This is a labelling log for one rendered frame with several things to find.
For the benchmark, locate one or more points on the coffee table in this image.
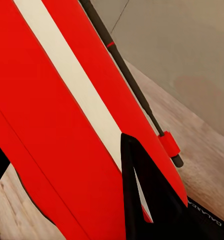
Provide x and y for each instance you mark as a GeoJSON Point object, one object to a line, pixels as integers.
{"type": "Point", "coordinates": [178, 44]}

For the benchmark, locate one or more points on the radio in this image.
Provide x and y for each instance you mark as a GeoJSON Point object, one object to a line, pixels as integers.
{"type": "Point", "coordinates": [63, 108]}

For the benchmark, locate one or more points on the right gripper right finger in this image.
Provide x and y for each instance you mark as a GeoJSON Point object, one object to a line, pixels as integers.
{"type": "Point", "coordinates": [171, 218]}

